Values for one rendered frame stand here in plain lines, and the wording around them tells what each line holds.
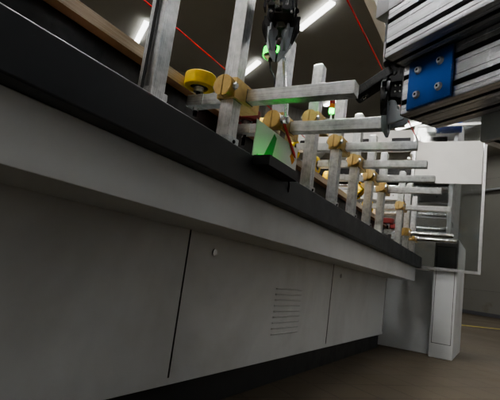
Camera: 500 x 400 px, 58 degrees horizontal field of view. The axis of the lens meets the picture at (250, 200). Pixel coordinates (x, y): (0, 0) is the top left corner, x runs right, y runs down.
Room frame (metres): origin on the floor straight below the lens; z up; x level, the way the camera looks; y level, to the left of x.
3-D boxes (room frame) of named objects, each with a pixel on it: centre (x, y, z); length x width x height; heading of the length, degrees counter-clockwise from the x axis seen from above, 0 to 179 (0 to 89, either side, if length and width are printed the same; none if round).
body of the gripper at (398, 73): (1.10, -0.34, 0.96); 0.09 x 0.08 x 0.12; 60
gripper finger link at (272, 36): (0.98, 0.00, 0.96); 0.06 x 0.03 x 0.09; 170
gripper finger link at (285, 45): (0.98, -0.03, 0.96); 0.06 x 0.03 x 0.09; 170
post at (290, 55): (1.22, -0.05, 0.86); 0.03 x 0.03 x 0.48; 60
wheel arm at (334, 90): (1.01, 0.00, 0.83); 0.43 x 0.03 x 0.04; 60
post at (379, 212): (2.31, -0.67, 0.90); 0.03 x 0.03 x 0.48; 60
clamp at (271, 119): (1.24, -0.06, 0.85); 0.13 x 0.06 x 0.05; 150
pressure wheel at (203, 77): (1.11, 0.17, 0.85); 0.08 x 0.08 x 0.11
